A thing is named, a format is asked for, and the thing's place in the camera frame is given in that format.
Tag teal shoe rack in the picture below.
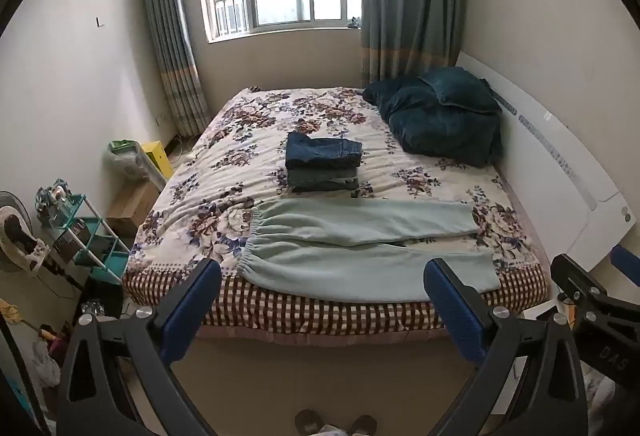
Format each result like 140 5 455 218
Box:
35 178 130 286

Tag dark teal pillow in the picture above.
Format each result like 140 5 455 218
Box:
420 66 500 114

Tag light green fleece pants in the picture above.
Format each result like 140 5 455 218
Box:
238 198 500 304

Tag floral bed blanket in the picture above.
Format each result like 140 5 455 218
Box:
122 87 549 344

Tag dark teal quilt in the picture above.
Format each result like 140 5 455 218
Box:
362 74 503 167

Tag cardboard box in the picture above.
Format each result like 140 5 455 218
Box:
106 180 160 238

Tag white headboard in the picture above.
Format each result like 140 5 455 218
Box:
458 52 636 271

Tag left striped curtain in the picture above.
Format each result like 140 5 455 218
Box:
144 0 212 138

